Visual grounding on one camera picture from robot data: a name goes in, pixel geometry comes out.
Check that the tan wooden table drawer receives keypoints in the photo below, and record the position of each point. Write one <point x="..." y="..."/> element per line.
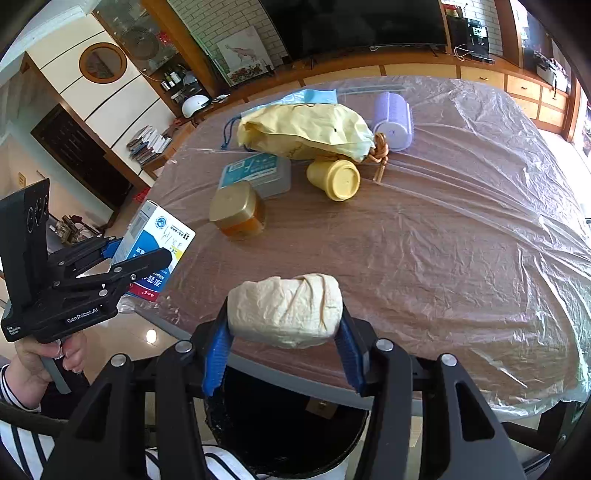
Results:
<point x="321" y="408"/>

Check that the small wooden side table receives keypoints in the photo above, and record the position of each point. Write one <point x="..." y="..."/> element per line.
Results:
<point x="178" y="138"/>

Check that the white and blue carton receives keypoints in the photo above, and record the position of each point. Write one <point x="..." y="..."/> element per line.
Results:
<point x="159" y="228"/>

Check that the black electronic device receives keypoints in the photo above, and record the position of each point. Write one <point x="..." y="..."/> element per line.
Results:
<point x="471" y="37"/>

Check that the dark wooden door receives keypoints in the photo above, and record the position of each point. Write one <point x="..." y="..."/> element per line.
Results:
<point x="78" y="152"/>

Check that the stack of books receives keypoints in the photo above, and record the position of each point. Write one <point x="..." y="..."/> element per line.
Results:
<point x="147" y="145"/>

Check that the grey printer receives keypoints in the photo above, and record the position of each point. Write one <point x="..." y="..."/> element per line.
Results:
<point x="551" y="69"/>

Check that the yellow plastic cup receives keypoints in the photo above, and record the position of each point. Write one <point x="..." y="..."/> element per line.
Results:
<point x="337" y="180"/>

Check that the dark wooden chair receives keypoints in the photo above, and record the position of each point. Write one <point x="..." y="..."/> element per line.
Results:
<point x="535" y="427"/>

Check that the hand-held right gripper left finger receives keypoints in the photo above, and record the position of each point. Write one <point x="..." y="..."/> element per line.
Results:
<point x="217" y="362"/>

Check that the person's left forearm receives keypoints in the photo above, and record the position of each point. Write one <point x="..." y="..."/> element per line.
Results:
<point x="14" y="392"/>

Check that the clear plastic table cover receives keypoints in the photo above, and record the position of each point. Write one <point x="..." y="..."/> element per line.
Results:
<point x="438" y="230"/>

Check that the black trash bin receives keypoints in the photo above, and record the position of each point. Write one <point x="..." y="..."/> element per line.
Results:
<point x="277" y="429"/>

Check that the blue-grey plastic box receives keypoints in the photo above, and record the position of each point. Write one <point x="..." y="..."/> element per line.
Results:
<point x="270" y="175"/>

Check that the black flat television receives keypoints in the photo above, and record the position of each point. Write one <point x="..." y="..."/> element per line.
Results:
<point x="351" y="23"/>

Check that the lavender cylindrical container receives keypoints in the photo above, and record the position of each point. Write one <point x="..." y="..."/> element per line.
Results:
<point x="392" y="122"/>

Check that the person's left hand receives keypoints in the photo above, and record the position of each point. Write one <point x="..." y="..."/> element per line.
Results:
<point x="27" y="367"/>

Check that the red basket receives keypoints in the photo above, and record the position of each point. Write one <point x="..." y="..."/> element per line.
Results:
<point x="141" y="194"/>

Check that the wooden drawer sideboard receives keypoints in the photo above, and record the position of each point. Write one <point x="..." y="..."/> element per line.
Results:
<point x="521" y="85"/>

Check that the glass display cabinet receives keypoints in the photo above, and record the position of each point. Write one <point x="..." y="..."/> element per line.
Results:
<point x="152" y="41"/>

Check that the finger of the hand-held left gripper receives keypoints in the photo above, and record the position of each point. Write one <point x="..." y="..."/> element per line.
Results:
<point x="147" y="261"/>
<point x="111" y="251"/>

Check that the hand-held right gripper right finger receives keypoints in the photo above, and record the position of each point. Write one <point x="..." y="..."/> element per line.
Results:
<point x="351" y="364"/>

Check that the amber jar with gold lid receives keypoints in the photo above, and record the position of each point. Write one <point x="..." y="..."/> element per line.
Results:
<point x="235" y="207"/>

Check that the white helmet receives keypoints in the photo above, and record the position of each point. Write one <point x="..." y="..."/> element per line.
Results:
<point x="194" y="107"/>

